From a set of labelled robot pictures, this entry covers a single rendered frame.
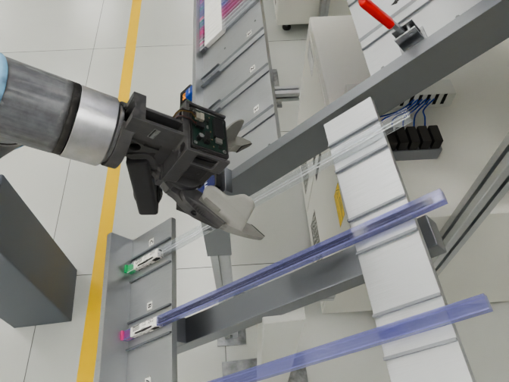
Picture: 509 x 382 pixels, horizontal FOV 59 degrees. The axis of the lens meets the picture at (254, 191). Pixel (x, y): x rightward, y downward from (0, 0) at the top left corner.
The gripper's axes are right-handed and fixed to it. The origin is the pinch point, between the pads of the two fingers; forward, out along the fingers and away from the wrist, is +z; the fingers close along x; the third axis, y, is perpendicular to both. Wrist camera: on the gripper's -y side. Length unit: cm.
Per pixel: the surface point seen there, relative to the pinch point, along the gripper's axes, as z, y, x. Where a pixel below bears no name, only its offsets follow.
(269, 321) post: 7.5, -9.7, -13.5
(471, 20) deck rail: 13.4, 28.8, 11.1
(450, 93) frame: 57, 8, 41
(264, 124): 8.5, -5.3, 20.1
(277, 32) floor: 77, -60, 158
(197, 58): 5, -21, 52
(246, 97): 8.2, -8.8, 29.9
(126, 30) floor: 14, -103, 169
